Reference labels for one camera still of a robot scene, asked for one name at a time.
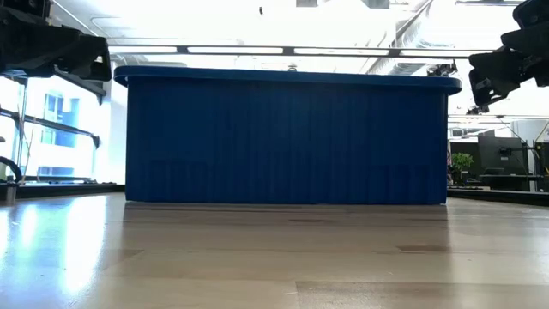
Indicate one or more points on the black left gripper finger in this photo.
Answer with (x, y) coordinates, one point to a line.
(96, 60)

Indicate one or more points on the black office desk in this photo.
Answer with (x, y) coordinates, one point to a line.
(510, 180)

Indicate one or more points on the black bars with brackets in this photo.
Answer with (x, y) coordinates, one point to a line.
(51, 124)

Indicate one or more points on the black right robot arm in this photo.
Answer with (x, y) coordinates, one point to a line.
(534, 13)

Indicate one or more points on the blue plastic bin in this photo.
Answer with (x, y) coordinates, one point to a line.
(283, 141)

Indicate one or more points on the green potted plant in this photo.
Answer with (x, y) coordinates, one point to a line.
(462, 161)

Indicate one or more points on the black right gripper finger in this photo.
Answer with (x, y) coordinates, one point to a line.
(493, 77)

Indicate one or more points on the black office monitor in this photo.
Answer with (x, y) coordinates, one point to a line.
(502, 154)

